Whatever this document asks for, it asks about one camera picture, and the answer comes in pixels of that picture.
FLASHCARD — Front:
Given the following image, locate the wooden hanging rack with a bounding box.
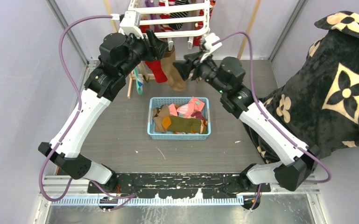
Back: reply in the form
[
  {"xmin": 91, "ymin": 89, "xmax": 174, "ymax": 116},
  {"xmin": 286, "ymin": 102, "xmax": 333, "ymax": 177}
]
[{"xmin": 103, "ymin": 0, "xmax": 262, "ymax": 99}]

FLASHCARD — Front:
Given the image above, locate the white plastic sock hanger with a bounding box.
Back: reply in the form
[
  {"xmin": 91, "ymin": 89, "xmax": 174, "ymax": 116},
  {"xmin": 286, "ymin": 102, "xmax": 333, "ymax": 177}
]
[{"xmin": 127, "ymin": 0, "xmax": 213, "ymax": 38}]

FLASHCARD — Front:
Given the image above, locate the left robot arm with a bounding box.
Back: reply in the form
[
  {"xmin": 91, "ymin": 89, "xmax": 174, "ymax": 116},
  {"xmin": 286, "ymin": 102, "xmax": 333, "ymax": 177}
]
[{"xmin": 38, "ymin": 29, "xmax": 168, "ymax": 193}]

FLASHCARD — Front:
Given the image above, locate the white hanger clip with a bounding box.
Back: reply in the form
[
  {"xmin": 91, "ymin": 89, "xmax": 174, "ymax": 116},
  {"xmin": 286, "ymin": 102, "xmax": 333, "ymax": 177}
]
[{"xmin": 167, "ymin": 38, "xmax": 174, "ymax": 51}]

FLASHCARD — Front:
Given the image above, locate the light blue plastic basket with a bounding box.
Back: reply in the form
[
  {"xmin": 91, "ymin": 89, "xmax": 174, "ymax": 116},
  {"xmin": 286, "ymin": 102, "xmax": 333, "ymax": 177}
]
[{"xmin": 147, "ymin": 97, "xmax": 211, "ymax": 140}]

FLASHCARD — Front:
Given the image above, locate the red white patterned sock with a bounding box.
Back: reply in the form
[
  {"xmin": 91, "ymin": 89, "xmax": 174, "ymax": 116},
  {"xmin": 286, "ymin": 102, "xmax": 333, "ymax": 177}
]
[{"xmin": 144, "ymin": 60, "xmax": 168, "ymax": 83}]

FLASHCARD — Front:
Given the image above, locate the tan long sock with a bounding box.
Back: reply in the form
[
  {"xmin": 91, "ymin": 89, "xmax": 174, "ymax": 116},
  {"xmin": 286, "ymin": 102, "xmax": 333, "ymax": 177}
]
[{"xmin": 161, "ymin": 46, "xmax": 186, "ymax": 91}]

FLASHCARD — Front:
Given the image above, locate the pink ribbed sock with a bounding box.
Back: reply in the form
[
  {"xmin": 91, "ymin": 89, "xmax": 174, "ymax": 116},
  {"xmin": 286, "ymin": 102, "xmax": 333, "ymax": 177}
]
[{"xmin": 168, "ymin": 97, "xmax": 205, "ymax": 119}]

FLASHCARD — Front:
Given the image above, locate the tan brown sock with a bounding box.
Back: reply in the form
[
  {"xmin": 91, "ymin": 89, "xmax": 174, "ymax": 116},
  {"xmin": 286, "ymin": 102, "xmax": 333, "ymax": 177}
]
[{"xmin": 152, "ymin": 105, "xmax": 170, "ymax": 133}]

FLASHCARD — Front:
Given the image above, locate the red white striped sock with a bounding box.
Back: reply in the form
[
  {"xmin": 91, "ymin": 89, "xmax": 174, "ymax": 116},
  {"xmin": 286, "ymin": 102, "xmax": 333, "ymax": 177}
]
[{"xmin": 158, "ymin": 0, "xmax": 177, "ymax": 33}]

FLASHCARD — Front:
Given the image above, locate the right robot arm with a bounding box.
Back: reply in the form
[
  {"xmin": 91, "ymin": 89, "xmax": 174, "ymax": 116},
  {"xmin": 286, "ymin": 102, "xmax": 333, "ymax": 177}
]
[{"xmin": 173, "ymin": 53, "xmax": 320, "ymax": 192}]

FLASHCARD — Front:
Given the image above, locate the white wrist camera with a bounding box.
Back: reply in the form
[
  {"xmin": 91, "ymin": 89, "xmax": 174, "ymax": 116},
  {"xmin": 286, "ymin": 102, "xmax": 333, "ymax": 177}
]
[
  {"xmin": 119, "ymin": 10, "xmax": 144, "ymax": 39},
  {"xmin": 200, "ymin": 33, "xmax": 222, "ymax": 62}
]

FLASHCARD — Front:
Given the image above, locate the black floral blanket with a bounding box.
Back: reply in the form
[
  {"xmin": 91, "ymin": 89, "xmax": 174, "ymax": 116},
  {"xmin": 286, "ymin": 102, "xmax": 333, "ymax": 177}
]
[{"xmin": 260, "ymin": 11, "xmax": 359, "ymax": 158}]

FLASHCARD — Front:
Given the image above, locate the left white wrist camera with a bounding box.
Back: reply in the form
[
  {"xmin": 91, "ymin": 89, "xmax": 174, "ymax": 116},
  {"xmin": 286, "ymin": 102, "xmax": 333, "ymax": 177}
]
[{"xmin": 119, "ymin": 10, "xmax": 144, "ymax": 39}]

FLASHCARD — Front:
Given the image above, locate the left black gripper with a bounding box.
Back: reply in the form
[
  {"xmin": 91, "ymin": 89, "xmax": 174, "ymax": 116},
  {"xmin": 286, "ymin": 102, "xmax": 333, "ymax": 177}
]
[{"xmin": 119, "ymin": 29, "xmax": 169, "ymax": 78}]

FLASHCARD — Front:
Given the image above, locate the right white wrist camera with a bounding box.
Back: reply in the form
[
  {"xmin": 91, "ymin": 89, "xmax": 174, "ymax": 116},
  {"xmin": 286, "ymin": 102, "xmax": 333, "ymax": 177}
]
[{"xmin": 200, "ymin": 33, "xmax": 222, "ymax": 62}]

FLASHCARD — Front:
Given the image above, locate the mint green blue sock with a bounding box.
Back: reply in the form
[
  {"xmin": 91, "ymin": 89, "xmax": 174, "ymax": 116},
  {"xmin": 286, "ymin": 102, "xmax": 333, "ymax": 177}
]
[{"xmin": 133, "ymin": 68, "xmax": 143, "ymax": 95}]

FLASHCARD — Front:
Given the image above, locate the olive green sock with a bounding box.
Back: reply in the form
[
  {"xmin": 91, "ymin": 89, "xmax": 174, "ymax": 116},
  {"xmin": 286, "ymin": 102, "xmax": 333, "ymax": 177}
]
[{"xmin": 162, "ymin": 116, "xmax": 208, "ymax": 134}]

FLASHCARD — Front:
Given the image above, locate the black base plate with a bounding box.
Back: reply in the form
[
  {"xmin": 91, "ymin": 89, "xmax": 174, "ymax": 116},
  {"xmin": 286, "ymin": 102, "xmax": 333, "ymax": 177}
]
[{"xmin": 87, "ymin": 173, "xmax": 271, "ymax": 200}]

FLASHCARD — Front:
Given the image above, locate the red santa christmas sock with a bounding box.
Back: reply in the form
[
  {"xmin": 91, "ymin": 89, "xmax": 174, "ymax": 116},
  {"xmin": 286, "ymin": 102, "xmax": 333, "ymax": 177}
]
[{"xmin": 192, "ymin": 0, "xmax": 216, "ymax": 47}]

